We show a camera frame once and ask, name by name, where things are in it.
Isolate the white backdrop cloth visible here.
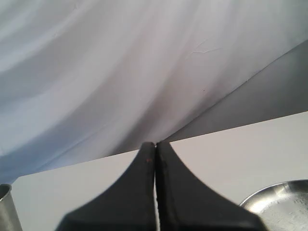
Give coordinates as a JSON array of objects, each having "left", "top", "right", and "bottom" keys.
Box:
[{"left": 0, "top": 0, "right": 308, "bottom": 183}]

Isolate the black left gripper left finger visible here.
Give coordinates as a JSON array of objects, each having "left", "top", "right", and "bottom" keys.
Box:
[{"left": 57, "top": 142, "right": 156, "bottom": 231}]

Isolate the grey metal cup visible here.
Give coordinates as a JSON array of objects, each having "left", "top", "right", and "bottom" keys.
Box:
[{"left": 0, "top": 184, "right": 22, "bottom": 231}]

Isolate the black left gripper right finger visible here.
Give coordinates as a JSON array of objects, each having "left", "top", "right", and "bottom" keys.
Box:
[{"left": 155, "top": 141, "right": 266, "bottom": 231}]

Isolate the round steel plate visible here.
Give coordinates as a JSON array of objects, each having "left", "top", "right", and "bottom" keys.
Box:
[{"left": 240, "top": 179, "right": 308, "bottom": 231}]

